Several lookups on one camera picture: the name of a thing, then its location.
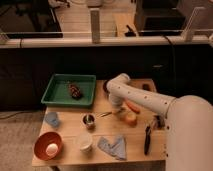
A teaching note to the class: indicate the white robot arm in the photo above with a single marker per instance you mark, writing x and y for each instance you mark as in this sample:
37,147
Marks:
189,123

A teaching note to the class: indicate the brown pine cone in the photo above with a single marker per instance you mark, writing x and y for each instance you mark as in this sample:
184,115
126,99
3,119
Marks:
74,91

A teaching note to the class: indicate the green plastic tray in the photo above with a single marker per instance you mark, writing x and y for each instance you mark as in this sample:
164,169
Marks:
58,91

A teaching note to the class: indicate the purple bowl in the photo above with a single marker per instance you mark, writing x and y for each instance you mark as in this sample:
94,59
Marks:
105,87

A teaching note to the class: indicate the orange carrot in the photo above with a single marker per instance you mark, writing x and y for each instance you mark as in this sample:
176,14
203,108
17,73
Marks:
132,107

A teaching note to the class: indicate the metal fork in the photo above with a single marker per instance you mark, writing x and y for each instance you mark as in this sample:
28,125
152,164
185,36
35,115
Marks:
108,113

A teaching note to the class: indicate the small black block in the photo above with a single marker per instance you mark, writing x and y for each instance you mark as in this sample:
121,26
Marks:
146,87

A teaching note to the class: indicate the orange round fruit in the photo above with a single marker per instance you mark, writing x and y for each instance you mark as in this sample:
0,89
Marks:
130,119

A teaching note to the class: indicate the white egg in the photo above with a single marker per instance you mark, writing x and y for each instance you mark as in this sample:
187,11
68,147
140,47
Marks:
51,149

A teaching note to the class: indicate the blue grey cloth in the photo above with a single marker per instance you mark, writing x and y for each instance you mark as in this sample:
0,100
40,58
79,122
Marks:
117,149

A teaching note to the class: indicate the small metal cup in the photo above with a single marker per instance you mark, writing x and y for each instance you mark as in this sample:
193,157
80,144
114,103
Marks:
89,121

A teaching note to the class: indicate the black handled knife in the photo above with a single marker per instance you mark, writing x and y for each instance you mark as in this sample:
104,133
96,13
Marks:
147,140

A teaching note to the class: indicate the white paper cup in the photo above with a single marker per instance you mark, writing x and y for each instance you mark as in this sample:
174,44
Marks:
84,142

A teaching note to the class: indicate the red bowl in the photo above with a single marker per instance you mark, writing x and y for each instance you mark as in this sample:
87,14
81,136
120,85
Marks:
43,141

